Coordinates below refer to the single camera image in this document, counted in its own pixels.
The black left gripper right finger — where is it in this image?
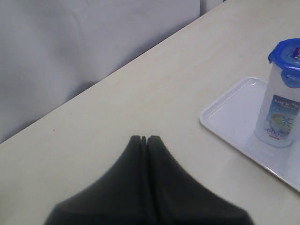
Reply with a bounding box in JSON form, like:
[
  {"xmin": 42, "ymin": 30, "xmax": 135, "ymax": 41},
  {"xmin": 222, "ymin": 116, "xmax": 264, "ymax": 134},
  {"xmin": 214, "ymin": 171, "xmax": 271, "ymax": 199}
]
[{"xmin": 147, "ymin": 136, "xmax": 253, "ymax": 225}]

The white rectangular tray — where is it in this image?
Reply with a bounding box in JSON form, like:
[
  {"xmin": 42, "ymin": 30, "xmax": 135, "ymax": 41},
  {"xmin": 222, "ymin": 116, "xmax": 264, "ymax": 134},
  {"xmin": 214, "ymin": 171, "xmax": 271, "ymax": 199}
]
[{"xmin": 199, "ymin": 77, "xmax": 300, "ymax": 191}]

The clear plastic tall container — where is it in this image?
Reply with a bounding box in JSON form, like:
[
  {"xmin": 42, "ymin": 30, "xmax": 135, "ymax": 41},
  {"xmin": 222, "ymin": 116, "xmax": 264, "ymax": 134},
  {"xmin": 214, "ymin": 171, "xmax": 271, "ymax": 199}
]
[{"xmin": 255, "ymin": 63, "xmax": 300, "ymax": 148}]

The blue container lid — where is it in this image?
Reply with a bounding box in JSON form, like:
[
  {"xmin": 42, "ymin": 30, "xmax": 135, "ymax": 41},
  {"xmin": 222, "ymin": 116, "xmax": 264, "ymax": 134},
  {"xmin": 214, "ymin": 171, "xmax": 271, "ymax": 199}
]
[{"xmin": 268, "ymin": 38, "xmax": 300, "ymax": 89}]

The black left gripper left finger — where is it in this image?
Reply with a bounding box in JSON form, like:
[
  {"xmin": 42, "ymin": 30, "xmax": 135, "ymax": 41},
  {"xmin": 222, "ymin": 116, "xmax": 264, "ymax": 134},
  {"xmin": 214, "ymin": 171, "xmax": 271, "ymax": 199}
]
[{"xmin": 45, "ymin": 136, "xmax": 150, "ymax": 225}]

